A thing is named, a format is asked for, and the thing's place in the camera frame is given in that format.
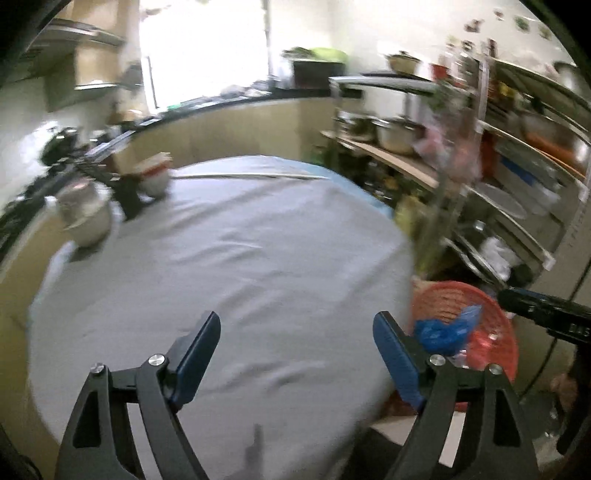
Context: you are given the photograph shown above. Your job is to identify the blue box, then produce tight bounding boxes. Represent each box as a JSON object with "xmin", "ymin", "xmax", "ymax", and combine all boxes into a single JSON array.
[{"xmin": 498, "ymin": 157, "xmax": 528, "ymax": 186}]

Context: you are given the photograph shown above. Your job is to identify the steel dish rack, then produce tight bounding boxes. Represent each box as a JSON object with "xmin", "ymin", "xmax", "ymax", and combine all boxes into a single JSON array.
[{"xmin": 443, "ymin": 55, "xmax": 591, "ymax": 282}]

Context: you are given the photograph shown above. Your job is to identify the dark round appliance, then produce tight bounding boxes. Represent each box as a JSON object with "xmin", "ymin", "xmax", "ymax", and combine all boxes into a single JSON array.
[{"xmin": 39, "ymin": 127, "xmax": 81, "ymax": 164}]

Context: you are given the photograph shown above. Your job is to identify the bright window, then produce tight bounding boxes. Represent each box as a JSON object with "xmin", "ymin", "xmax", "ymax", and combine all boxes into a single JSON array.
[{"xmin": 139, "ymin": 0, "xmax": 271, "ymax": 109}]

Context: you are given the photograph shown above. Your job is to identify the black kitchen counter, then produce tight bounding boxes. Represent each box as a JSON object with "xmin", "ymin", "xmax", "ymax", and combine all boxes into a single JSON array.
[{"xmin": 83, "ymin": 85, "xmax": 361, "ymax": 153}]

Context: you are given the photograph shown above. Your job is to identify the metal rack with wooden shelf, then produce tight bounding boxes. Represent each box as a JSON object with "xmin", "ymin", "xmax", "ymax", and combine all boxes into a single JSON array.
[{"xmin": 329, "ymin": 74, "xmax": 462, "ymax": 278}]

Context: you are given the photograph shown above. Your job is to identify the dark cooking pot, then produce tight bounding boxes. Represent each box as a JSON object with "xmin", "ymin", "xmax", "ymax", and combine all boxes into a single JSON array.
[{"xmin": 337, "ymin": 113, "xmax": 377, "ymax": 143}]

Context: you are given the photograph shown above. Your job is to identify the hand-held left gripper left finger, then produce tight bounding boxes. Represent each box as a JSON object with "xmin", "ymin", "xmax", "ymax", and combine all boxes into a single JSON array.
[{"xmin": 58, "ymin": 311, "xmax": 222, "ymax": 480}]

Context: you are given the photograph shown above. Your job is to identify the wall shelf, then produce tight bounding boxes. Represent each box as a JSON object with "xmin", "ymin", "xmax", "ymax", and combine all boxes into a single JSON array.
[{"xmin": 25, "ymin": 18, "xmax": 127, "ymax": 114}]

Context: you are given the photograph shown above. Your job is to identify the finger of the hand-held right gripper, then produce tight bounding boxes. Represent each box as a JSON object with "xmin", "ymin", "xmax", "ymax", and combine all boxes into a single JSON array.
[{"xmin": 498, "ymin": 288, "xmax": 552, "ymax": 324}]

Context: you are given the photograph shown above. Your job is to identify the small steel pot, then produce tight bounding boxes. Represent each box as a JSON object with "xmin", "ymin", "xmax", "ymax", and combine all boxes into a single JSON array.
[{"xmin": 385, "ymin": 52, "xmax": 423, "ymax": 75}]

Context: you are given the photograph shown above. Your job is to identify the red plastic basket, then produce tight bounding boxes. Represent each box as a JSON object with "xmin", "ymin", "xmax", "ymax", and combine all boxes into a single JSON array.
[{"xmin": 411, "ymin": 281, "xmax": 518, "ymax": 414}]

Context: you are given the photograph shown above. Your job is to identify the white cloth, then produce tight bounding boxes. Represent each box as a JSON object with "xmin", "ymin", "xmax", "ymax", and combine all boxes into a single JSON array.
[{"xmin": 480, "ymin": 237, "xmax": 514, "ymax": 278}]

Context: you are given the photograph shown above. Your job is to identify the grey tablecloth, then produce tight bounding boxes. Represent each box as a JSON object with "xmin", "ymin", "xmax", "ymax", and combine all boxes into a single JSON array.
[{"xmin": 28, "ymin": 156, "xmax": 416, "ymax": 480}]

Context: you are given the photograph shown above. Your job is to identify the black box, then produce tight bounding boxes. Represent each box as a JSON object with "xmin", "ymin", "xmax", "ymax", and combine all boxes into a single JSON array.
[{"xmin": 292, "ymin": 60, "xmax": 347, "ymax": 89}]

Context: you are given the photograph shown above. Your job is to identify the blue plastic bag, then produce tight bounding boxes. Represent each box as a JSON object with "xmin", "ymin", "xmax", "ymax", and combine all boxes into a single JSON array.
[{"xmin": 414, "ymin": 304, "xmax": 484, "ymax": 357}]

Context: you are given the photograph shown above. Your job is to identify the small black object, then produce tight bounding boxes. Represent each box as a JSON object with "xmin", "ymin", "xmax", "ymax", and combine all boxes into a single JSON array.
[{"xmin": 108, "ymin": 173, "xmax": 155, "ymax": 219}]

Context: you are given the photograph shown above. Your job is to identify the green item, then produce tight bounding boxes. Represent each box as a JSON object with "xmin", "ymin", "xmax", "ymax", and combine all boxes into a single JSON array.
[{"xmin": 307, "ymin": 46, "xmax": 349, "ymax": 64}]

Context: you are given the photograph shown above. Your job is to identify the dark bulky object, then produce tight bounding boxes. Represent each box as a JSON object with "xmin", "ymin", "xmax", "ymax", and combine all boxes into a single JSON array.
[{"xmin": 368, "ymin": 427, "xmax": 417, "ymax": 480}]

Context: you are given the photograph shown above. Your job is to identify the white bowl with red rim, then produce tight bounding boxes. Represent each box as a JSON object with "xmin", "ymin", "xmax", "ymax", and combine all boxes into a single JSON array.
[{"xmin": 134, "ymin": 153, "xmax": 174, "ymax": 198}]

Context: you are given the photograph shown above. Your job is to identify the yellow bag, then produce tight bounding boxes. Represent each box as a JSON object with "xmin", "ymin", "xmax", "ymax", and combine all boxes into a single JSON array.
[{"xmin": 394, "ymin": 196, "xmax": 422, "ymax": 237}]

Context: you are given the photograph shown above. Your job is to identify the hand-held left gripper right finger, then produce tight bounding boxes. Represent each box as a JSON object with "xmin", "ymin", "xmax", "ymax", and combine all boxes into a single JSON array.
[{"xmin": 373, "ymin": 311, "xmax": 539, "ymax": 480}]

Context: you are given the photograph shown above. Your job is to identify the round metal tray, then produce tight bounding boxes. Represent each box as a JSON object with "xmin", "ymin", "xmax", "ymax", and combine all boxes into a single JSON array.
[{"xmin": 475, "ymin": 181, "xmax": 528, "ymax": 221}]

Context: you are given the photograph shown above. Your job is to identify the stacked white bowls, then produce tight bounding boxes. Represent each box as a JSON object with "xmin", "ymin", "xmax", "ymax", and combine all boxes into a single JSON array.
[{"xmin": 55, "ymin": 181, "xmax": 115, "ymax": 248}]

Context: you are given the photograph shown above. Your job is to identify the person's right hand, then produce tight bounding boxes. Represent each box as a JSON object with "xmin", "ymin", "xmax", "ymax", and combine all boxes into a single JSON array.
[{"xmin": 551, "ymin": 369, "xmax": 578, "ymax": 408}]

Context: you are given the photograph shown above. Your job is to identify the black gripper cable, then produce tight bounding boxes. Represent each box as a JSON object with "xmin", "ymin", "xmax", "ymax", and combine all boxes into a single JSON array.
[{"xmin": 519, "ymin": 339, "xmax": 557, "ymax": 400}]

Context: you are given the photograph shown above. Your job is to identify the orange tray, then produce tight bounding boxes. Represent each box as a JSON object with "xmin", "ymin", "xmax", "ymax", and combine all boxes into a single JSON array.
[{"xmin": 525, "ymin": 133, "xmax": 588, "ymax": 182}]

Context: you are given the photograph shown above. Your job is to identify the light blue tablecloth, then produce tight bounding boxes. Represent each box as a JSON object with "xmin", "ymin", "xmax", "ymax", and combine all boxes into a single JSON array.
[{"xmin": 295, "ymin": 159, "xmax": 394, "ymax": 219}]

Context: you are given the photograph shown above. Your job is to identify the pink cloth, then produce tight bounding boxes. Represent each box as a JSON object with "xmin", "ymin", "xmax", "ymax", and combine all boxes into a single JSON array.
[{"xmin": 413, "ymin": 122, "xmax": 465, "ymax": 174}]

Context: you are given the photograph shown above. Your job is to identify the steel cooking pot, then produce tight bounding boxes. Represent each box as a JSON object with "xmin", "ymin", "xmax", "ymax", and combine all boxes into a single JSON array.
[{"xmin": 372, "ymin": 116, "xmax": 428, "ymax": 156}]

